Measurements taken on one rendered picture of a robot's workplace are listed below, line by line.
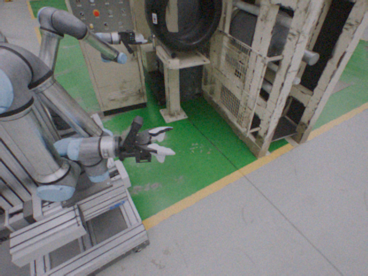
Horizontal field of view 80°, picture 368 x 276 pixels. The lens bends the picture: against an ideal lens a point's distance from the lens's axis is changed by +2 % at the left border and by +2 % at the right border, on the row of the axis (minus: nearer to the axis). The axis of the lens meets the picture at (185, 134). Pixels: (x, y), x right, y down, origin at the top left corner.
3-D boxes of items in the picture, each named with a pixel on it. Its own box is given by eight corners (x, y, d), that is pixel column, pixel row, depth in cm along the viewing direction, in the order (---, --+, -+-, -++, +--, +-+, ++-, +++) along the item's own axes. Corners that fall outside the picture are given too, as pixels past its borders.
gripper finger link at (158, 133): (168, 135, 86) (149, 144, 81) (168, 122, 83) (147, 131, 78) (173, 138, 84) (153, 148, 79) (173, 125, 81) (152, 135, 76)
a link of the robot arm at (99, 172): (112, 161, 90) (106, 142, 83) (108, 183, 82) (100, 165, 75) (93, 162, 90) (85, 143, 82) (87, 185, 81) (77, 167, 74)
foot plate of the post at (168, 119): (159, 110, 267) (159, 108, 265) (179, 106, 275) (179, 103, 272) (166, 123, 249) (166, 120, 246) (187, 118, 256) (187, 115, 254)
